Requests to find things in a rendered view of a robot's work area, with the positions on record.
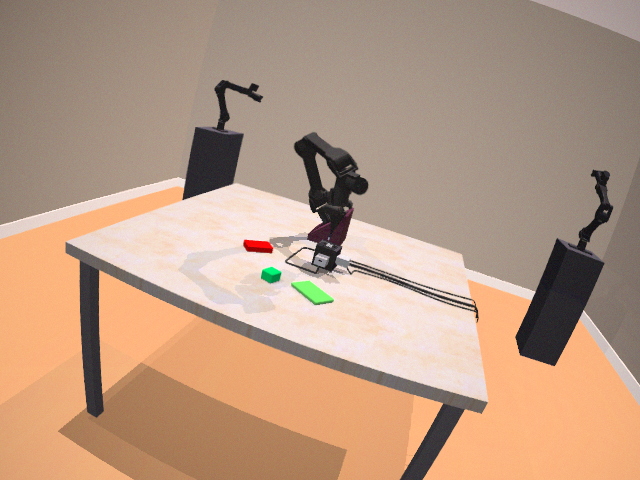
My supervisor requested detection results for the green flat rectangular slab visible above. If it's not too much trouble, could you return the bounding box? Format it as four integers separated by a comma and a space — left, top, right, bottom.
291, 281, 334, 305

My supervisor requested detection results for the small green block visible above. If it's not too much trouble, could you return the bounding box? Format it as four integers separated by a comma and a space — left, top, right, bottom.
261, 267, 281, 283

